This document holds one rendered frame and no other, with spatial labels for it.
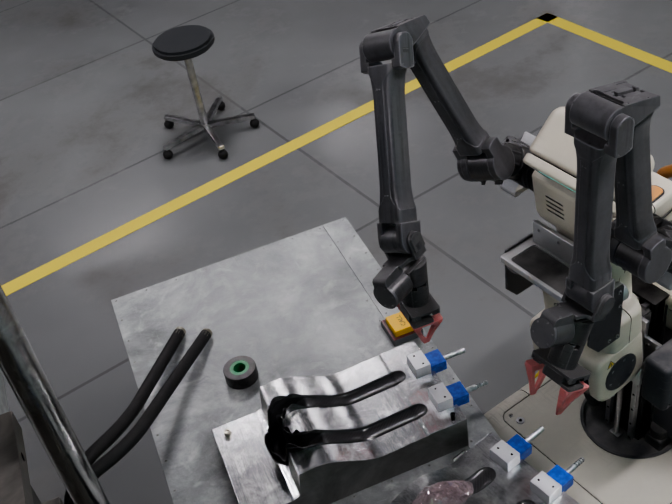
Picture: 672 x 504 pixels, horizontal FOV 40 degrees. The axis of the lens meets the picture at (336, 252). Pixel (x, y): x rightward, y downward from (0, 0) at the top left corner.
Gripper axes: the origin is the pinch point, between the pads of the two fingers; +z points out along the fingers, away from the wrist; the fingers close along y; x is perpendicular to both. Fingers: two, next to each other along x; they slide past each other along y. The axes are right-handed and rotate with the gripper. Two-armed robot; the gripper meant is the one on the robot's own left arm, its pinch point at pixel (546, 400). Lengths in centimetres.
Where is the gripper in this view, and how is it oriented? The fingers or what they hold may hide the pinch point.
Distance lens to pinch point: 187.4
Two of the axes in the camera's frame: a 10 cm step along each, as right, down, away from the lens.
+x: 7.8, -0.9, 6.3
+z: -2.3, 8.8, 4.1
